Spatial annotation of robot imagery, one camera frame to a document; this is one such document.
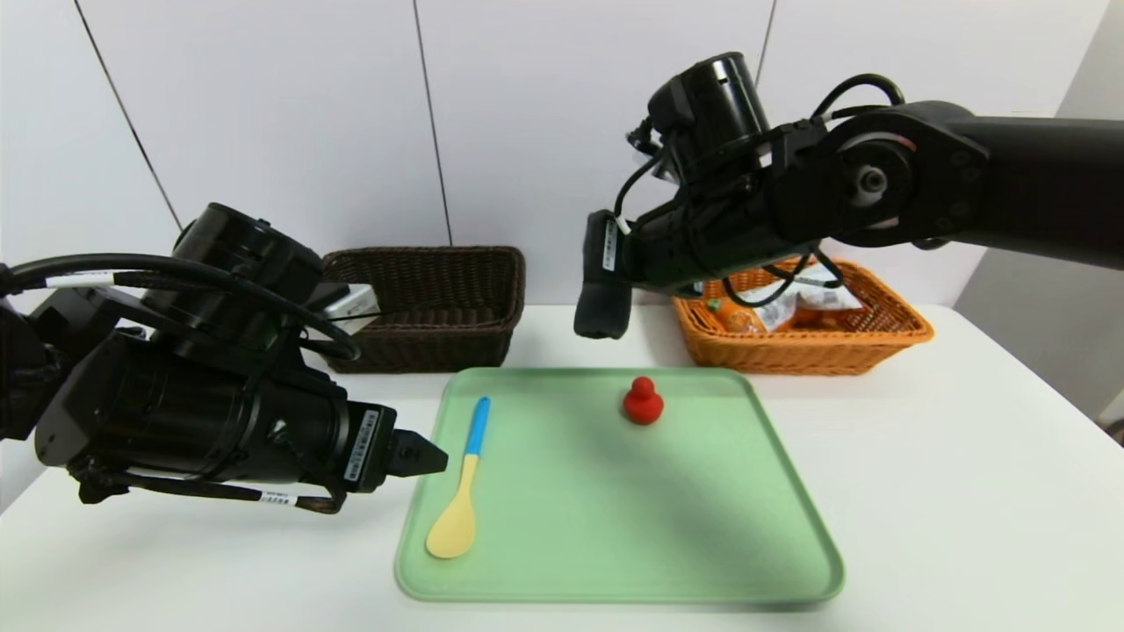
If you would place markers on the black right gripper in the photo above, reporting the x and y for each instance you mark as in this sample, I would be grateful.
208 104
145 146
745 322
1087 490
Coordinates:
604 250

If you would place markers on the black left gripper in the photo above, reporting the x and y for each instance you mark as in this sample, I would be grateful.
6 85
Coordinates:
367 448

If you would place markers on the dark grey towel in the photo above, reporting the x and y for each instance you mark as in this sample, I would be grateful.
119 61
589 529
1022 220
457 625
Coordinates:
603 312

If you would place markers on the red rubber duck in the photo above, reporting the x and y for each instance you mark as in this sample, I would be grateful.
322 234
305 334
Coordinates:
643 405

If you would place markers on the orange and silver snack bag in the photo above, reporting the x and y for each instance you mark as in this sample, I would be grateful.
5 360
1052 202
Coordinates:
777 309

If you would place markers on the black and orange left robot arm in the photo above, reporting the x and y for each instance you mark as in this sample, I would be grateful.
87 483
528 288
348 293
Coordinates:
176 421

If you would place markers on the dark brown wicker basket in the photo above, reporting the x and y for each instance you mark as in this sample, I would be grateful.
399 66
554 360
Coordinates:
439 307

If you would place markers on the orange wicker basket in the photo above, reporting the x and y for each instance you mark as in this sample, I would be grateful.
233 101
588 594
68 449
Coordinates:
834 347

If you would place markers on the light green plastic tray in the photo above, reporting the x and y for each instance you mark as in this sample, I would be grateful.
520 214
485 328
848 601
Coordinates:
615 509

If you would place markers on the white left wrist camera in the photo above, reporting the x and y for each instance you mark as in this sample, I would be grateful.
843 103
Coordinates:
351 307

